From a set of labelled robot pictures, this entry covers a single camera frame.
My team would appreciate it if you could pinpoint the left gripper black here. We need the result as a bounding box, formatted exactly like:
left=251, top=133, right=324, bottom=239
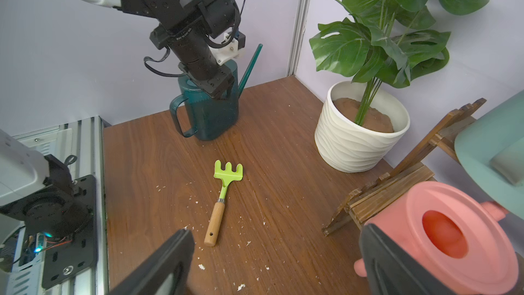
left=178, top=63, right=236, bottom=100

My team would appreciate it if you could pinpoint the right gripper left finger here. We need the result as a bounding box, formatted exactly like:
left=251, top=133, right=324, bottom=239
left=109, top=229, right=195, bottom=295

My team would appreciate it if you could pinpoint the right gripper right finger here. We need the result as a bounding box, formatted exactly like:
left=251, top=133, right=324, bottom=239
left=359, top=224, right=454, bottom=295

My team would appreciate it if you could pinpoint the dark green watering can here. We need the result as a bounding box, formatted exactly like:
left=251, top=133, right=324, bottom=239
left=169, top=44, right=263, bottom=141

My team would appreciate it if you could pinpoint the pink watering can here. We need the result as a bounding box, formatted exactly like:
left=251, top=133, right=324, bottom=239
left=368, top=181, right=519, bottom=294

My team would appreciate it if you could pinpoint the brown wooden slatted shelf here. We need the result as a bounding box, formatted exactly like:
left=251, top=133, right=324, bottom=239
left=322, top=98, right=487, bottom=236

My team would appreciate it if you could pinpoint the sage green watering can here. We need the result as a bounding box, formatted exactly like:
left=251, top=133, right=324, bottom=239
left=454, top=92, right=523, bottom=219

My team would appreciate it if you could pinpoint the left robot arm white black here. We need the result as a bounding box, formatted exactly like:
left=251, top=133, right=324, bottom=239
left=81, top=0, right=241, bottom=100

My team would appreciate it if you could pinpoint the white ribbed plant pot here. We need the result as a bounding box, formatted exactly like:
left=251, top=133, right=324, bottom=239
left=315, top=81, right=410, bottom=173

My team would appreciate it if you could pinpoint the left small circuit board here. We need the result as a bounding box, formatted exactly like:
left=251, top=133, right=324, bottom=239
left=13, top=234, right=73, bottom=266

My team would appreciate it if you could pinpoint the left aluminium corner profile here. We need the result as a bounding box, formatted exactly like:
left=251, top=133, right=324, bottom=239
left=287, top=0, right=311, bottom=76

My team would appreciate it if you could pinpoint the green monstera plant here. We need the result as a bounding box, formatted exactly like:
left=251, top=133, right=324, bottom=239
left=309, top=0, right=489, bottom=126

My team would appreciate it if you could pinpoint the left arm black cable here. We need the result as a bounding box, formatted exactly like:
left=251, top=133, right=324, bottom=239
left=142, top=46, right=185, bottom=79

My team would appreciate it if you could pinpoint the green hand rake wooden handle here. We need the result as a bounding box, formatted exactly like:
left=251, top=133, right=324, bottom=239
left=204, top=160, right=244, bottom=247

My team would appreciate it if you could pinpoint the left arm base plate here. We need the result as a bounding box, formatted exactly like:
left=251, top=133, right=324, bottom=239
left=41, top=175, right=98, bottom=290

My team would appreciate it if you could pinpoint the aluminium mounting rail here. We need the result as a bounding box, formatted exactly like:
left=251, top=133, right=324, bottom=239
left=1, top=116, right=109, bottom=294

